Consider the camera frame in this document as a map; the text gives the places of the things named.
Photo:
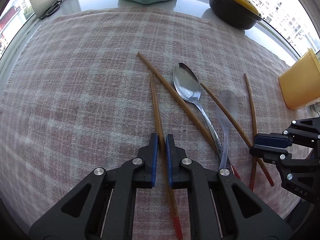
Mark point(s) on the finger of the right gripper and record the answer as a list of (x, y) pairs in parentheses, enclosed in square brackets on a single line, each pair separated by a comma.
[(272, 140), (271, 155)]

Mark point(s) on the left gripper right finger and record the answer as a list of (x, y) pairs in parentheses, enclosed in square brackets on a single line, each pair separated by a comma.
[(220, 205)]

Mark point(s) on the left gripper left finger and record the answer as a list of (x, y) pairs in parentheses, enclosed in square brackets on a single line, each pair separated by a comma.
[(102, 205)]

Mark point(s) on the clear plastic spoon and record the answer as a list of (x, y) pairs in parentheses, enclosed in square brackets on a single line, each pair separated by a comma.
[(230, 102)]

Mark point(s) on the metal spoon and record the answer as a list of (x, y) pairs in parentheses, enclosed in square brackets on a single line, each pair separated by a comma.
[(189, 89)]

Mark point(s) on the yellow plastic utensil container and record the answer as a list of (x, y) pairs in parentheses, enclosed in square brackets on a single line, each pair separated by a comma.
[(299, 85)]

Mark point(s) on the pink checkered cloth mat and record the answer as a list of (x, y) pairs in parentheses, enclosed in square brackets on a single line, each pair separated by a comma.
[(79, 96)]

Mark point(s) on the black pot yellow lid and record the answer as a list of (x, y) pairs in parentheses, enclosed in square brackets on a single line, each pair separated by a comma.
[(241, 14)]

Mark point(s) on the black scissors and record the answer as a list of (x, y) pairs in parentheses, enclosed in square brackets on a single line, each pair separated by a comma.
[(51, 10)]

